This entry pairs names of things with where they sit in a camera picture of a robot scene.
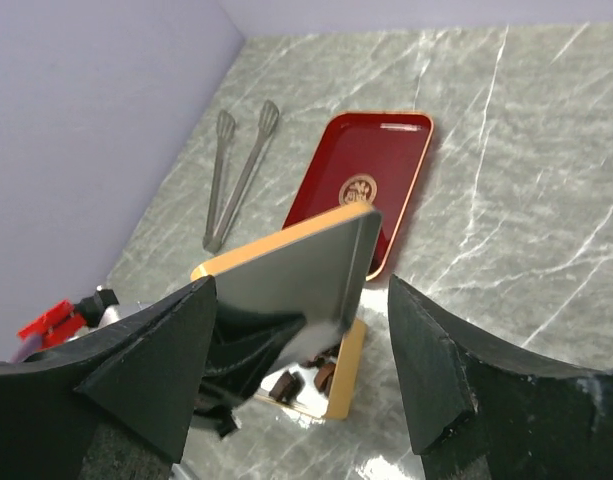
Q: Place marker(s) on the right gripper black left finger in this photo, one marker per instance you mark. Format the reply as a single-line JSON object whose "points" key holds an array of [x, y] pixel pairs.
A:
{"points": [[114, 404]]}

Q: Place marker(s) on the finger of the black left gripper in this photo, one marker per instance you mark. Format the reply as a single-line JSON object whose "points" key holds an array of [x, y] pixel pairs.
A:
{"points": [[243, 348]]}

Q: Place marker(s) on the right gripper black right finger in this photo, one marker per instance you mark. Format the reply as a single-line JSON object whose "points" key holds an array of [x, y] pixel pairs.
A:
{"points": [[479, 407]]}

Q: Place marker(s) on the dark chocolate piece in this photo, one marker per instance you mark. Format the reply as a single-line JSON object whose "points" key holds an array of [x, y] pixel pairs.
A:
{"points": [[287, 387]]}

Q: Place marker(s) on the round decorated chocolate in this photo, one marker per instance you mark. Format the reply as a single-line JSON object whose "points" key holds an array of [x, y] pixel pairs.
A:
{"points": [[324, 376]]}

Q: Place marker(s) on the silver tin lid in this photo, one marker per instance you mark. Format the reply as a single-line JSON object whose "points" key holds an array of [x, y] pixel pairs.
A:
{"points": [[316, 269]]}

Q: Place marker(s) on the gold tin box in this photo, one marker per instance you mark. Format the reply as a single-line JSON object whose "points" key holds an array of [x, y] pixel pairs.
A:
{"points": [[336, 401]]}

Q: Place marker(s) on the red rectangular tray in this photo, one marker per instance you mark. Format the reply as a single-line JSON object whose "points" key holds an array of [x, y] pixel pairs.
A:
{"points": [[370, 156]]}

